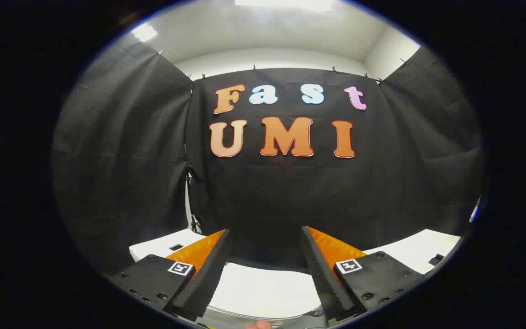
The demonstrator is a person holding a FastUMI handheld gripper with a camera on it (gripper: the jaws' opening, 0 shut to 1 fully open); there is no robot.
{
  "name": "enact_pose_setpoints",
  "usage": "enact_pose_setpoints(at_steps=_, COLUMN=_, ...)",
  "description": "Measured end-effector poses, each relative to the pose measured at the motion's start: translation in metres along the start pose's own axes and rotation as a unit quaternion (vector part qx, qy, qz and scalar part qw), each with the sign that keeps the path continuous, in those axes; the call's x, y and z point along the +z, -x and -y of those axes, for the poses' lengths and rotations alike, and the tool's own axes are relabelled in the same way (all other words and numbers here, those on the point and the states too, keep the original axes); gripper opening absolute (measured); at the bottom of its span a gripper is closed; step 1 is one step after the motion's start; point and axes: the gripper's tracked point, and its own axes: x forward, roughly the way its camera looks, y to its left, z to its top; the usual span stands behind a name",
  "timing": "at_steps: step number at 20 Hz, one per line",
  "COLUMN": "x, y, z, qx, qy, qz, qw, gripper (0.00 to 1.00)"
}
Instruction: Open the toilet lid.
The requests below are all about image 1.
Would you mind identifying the rectangular ceiling light panel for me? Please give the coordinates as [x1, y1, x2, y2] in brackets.
[132, 25, 158, 42]
[235, 0, 335, 12]

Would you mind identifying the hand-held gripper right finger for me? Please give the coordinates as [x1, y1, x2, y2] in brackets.
[300, 225, 428, 327]

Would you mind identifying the white box with slot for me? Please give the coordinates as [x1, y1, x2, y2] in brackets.
[129, 228, 207, 263]

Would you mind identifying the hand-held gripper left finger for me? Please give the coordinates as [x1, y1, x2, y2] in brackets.
[108, 228, 233, 323]

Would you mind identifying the black tripod stand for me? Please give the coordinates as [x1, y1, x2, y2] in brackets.
[186, 164, 203, 234]

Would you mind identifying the black backdrop cloth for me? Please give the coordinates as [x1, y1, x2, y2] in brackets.
[52, 43, 485, 275]

